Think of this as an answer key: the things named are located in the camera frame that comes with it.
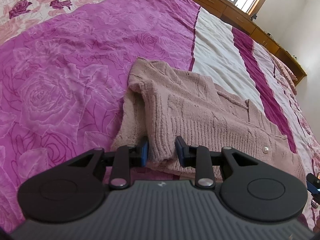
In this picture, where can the long wooden drawer cabinet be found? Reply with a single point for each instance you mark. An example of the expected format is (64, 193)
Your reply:
(266, 25)

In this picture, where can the striped pink magenta bedspread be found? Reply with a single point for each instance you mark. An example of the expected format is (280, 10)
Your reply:
(64, 68)

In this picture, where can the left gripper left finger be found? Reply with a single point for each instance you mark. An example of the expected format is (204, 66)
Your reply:
(127, 157)

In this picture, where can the pink knit cardigan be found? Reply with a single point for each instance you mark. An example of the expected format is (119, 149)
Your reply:
(162, 103)

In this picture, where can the pink knitted pillow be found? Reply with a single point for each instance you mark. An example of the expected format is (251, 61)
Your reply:
(286, 76)

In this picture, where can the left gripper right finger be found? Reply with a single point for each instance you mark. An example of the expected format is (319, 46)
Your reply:
(198, 157)

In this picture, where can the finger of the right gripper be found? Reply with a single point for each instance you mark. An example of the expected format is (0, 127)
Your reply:
(312, 183)

